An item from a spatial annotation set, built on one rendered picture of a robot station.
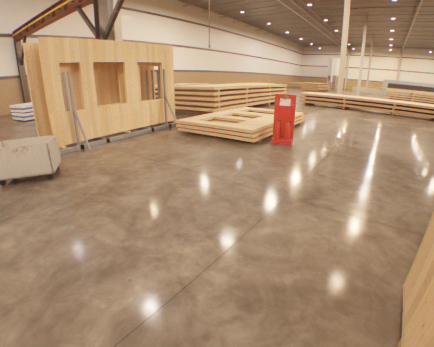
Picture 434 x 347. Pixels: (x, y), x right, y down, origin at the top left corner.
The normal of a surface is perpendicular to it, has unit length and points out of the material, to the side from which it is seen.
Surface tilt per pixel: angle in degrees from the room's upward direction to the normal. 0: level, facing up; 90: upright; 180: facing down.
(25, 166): 90
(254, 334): 0
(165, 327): 0
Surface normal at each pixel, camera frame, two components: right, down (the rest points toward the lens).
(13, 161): 0.36, 0.34
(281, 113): -0.35, 0.34
